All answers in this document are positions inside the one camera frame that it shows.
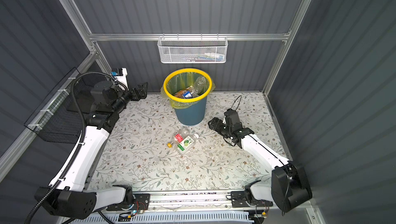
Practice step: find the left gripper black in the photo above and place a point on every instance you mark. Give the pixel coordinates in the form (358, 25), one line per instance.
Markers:
(142, 93)

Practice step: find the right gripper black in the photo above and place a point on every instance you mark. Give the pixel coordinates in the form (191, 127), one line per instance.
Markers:
(217, 127)

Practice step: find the brown tea bottle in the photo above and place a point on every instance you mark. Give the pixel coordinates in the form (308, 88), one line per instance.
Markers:
(181, 93)

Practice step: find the lime label bottle white cap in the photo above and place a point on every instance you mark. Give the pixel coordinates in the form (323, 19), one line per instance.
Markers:
(187, 143)

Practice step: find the pink label bottle yellow cap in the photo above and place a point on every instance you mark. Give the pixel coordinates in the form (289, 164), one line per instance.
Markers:
(178, 137)

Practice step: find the clear ribbed bottle white cap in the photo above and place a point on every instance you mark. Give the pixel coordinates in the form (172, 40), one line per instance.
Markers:
(198, 86)

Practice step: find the blue label bottle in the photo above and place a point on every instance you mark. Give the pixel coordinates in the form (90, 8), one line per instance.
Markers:
(186, 94)

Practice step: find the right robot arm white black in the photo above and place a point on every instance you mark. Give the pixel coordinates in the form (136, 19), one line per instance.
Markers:
(289, 186)

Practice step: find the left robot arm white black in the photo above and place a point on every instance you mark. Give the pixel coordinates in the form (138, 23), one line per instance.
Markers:
(65, 195)

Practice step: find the teal bin with yellow rim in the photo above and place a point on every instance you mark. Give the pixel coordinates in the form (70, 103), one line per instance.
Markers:
(194, 114)

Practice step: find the items in white basket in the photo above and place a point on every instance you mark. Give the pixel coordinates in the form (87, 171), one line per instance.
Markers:
(207, 57)

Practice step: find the white ventilation grille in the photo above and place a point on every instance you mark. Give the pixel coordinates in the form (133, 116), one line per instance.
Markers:
(213, 217)

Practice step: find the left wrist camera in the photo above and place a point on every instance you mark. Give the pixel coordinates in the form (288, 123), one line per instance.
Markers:
(120, 75)

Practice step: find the white wire mesh basket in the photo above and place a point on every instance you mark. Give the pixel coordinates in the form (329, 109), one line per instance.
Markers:
(176, 51)

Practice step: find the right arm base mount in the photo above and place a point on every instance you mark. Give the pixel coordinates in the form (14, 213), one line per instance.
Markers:
(243, 199)

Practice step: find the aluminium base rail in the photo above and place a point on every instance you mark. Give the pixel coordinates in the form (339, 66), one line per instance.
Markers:
(172, 200)

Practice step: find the black wire basket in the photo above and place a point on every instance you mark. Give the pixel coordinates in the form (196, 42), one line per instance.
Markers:
(56, 119)

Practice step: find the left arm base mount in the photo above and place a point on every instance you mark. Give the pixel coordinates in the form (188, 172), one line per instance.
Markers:
(140, 202)

